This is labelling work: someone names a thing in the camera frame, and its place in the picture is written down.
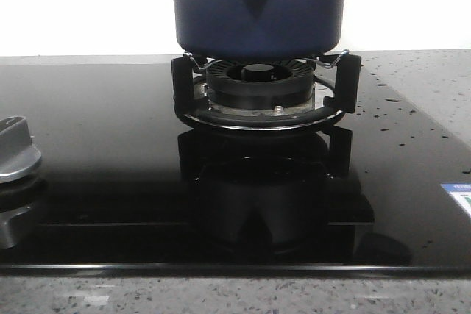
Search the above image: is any black pot support grate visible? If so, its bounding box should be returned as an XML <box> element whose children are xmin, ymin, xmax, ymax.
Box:
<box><xmin>171</xmin><ymin>50</ymin><xmax>361</xmax><ymax>132</ymax></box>

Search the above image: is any dark blue pot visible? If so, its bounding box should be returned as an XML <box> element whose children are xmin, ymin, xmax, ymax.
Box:
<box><xmin>174</xmin><ymin>0</ymin><xmax>344</xmax><ymax>60</ymax></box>

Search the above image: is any black gas burner head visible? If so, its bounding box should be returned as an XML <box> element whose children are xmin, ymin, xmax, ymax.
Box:
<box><xmin>205</xmin><ymin>60</ymin><xmax>314</xmax><ymax>110</ymax></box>

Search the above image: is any black glass gas stove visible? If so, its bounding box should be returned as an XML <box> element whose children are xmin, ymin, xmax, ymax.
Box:
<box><xmin>1</xmin><ymin>57</ymin><xmax>470</xmax><ymax>278</ymax></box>

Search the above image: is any silver stove knob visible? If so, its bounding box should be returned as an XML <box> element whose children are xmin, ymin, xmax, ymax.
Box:
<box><xmin>1</xmin><ymin>116</ymin><xmax>42</xmax><ymax>184</ymax></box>

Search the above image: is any blue energy label sticker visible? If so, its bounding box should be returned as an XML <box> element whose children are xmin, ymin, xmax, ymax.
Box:
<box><xmin>441</xmin><ymin>183</ymin><xmax>471</xmax><ymax>217</ymax></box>

